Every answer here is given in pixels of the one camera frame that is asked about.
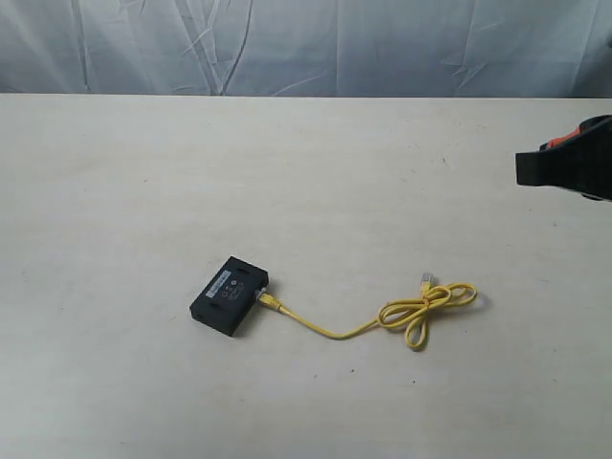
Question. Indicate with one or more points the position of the white backdrop curtain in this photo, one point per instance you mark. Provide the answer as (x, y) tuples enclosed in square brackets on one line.
[(398, 49)]

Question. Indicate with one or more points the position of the black rectangular electronic box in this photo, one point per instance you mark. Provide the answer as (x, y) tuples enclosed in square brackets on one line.
[(229, 296)]

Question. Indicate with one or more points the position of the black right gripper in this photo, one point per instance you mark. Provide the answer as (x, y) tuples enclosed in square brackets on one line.
[(579, 161)]

